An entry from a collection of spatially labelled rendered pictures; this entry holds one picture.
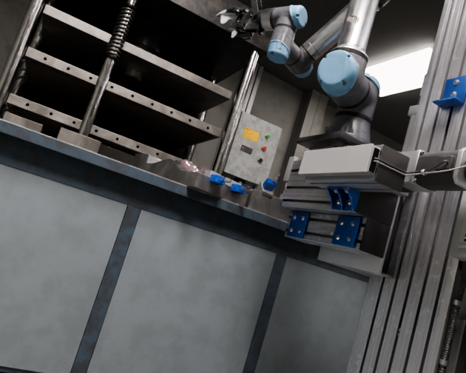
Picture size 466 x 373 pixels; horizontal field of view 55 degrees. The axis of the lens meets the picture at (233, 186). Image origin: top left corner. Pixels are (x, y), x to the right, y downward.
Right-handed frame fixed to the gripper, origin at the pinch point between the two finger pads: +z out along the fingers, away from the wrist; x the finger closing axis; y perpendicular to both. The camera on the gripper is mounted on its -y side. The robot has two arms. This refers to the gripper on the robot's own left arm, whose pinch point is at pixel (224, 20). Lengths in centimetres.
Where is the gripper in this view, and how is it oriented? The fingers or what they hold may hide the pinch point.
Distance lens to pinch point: 182.3
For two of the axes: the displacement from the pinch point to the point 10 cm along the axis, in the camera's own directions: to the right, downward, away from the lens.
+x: 5.2, 4.2, 7.5
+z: -7.8, -1.4, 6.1
